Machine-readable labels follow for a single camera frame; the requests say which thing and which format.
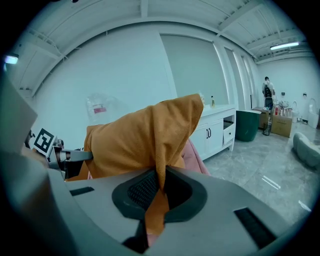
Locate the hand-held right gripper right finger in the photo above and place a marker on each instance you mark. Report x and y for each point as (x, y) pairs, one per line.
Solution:
(212, 225)

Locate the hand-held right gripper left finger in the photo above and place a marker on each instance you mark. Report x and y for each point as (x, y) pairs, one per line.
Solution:
(105, 200)

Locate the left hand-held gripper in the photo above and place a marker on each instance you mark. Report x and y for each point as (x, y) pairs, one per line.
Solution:
(45, 142)

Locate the orange fabric pillowcase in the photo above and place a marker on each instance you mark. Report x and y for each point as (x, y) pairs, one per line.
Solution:
(140, 140)

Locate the person's left forearm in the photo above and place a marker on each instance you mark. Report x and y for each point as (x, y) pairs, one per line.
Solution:
(32, 156)

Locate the grey bean bag cushion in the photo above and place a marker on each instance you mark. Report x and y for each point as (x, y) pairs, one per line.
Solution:
(307, 150)

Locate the clear water dispenser bottle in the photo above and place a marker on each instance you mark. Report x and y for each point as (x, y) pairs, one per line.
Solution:
(105, 110)

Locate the white vanity cabinet with sink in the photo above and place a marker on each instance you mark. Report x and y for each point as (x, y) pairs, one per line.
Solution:
(215, 135)

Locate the dark green tub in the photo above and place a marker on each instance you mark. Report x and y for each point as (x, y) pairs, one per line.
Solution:
(247, 126)

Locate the black mesh wastebasket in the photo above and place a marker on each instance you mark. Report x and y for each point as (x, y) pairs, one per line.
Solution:
(267, 129)

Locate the low cardboard box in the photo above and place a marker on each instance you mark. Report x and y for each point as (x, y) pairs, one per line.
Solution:
(260, 117)

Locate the long ceiling light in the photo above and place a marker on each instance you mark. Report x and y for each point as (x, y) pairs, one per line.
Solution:
(284, 46)
(11, 59)

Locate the large cardboard box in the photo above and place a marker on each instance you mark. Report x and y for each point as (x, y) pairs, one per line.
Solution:
(281, 126)

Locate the small yellow bottle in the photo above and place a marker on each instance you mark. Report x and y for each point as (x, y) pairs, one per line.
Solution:
(212, 102)

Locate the red bottle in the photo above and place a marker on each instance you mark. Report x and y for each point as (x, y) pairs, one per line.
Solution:
(276, 110)

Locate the white toilet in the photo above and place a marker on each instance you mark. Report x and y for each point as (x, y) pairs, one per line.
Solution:
(295, 112)
(313, 115)

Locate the grey window blind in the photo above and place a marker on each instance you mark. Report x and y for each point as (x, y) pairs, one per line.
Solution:
(195, 70)

